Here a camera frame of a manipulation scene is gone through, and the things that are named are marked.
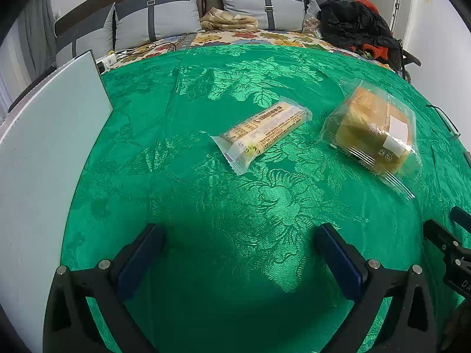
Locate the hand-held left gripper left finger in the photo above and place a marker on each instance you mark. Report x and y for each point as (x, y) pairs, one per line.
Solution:
(141, 261)

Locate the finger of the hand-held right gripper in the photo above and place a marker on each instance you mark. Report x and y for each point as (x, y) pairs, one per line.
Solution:
(463, 216)
(439, 233)

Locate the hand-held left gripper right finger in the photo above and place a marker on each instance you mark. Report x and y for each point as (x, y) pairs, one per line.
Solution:
(338, 261)

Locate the bread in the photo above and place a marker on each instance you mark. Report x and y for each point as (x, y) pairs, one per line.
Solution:
(368, 128)

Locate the white cardboard box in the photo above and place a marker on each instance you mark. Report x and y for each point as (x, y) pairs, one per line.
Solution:
(44, 172)

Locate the clear biscuit packet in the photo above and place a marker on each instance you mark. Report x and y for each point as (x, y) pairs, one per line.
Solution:
(257, 128)

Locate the person's right forearm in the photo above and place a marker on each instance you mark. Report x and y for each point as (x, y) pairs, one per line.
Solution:
(458, 327)

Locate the green floral tablecloth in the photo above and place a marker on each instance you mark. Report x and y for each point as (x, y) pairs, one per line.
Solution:
(220, 198)

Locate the dark chair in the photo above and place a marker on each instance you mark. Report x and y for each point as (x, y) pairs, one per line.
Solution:
(410, 60)

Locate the orange garment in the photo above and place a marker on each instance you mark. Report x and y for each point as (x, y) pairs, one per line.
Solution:
(379, 51)

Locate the dark bedside bench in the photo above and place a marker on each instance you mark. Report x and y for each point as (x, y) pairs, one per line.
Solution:
(33, 88)

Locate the white door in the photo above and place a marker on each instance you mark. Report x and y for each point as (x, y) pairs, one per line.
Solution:
(403, 3)

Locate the black jacket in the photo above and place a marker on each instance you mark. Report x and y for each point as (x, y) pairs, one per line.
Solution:
(349, 22)

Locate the grey two-tone pillow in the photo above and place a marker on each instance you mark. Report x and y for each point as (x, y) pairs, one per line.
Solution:
(257, 3)
(84, 40)
(158, 18)
(312, 5)

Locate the clear plastic bag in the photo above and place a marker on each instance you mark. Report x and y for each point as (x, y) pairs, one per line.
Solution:
(312, 27)

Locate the grey curtain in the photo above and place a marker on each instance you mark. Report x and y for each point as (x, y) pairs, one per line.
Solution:
(33, 44)

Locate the beige checked cloth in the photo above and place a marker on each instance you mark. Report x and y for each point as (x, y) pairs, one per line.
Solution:
(228, 22)

